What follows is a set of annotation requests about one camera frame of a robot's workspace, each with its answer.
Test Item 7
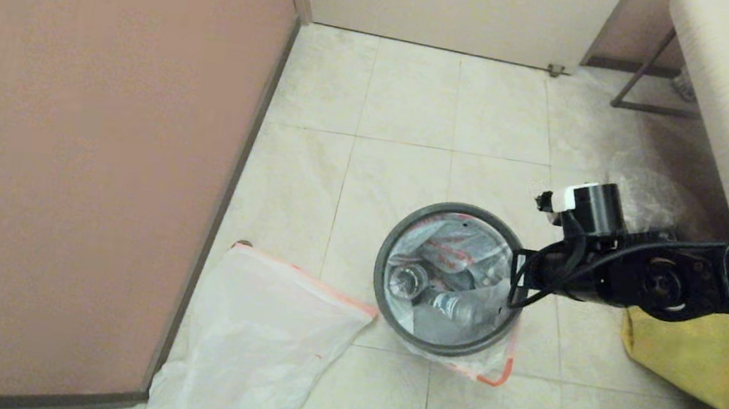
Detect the white drawstring trash bag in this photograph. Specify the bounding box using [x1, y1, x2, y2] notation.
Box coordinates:
[367, 205, 535, 389]
[147, 235, 385, 409]

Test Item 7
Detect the grey bin rim ring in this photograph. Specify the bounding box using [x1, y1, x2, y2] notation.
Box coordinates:
[364, 194, 536, 366]

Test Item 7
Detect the clear crumpled plastic bag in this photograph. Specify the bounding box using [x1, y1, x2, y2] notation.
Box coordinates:
[607, 162, 718, 243]

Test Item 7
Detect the yellow fabric tote bag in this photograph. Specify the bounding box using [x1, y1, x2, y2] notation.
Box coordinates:
[612, 293, 729, 409]

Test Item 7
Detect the clear plastic water bottle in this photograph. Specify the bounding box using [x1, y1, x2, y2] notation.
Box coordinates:
[424, 286, 492, 326]

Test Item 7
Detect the black cylinder with white cap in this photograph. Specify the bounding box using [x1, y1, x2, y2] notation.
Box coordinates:
[533, 174, 633, 240]

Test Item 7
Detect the small grey bottle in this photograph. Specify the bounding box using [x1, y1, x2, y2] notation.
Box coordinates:
[668, 68, 699, 104]

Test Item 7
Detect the beige door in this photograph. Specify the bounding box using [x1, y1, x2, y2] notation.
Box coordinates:
[285, 0, 628, 82]

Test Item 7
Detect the dark metal table leg frame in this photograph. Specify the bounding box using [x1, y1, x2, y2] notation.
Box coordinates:
[608, 23, 710, 122]

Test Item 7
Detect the empty white drawstring trash bag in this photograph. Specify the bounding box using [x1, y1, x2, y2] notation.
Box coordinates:
[147, 235, 385, 409]

